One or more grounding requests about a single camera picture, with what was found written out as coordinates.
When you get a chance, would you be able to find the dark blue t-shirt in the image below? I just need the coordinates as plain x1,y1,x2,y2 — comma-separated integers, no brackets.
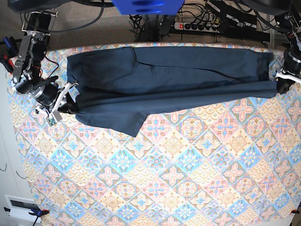
67,47,279,137

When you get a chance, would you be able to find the patterned colourful tablecloth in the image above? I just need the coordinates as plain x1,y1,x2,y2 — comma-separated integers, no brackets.
5,42,301,226

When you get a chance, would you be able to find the blue orange clamp lower left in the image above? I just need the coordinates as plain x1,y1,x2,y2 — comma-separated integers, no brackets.
3,207,49,225

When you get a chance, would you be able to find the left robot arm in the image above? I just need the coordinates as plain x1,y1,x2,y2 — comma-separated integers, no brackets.
275,11,301,94

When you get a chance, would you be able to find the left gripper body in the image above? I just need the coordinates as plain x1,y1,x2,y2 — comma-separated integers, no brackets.
284,49,301,73

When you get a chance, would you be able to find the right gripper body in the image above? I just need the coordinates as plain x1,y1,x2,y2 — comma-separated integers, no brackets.
32,82,59,111

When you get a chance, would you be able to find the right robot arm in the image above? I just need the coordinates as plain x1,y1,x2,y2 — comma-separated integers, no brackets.
12,11,78,116

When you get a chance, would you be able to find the white power strip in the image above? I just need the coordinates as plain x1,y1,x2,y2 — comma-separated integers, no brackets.
174,22,219,33

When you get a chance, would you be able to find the orange clamp lower right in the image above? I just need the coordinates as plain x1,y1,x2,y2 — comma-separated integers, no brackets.
291,209,300,214

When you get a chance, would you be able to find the white floor vent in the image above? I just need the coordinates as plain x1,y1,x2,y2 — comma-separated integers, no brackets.
5,195,39,222

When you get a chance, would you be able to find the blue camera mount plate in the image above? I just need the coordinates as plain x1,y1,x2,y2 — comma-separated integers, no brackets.
112,0,184,16

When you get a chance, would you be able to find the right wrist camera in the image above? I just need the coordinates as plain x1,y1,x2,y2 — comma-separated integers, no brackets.
46,111,62,126

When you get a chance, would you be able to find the blue orange clamp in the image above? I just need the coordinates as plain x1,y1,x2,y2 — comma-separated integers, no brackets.
0,37,18,73
3,207,49,225

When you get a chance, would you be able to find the blue orange clamp upper left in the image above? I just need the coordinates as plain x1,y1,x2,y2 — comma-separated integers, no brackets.
0,37,18,73

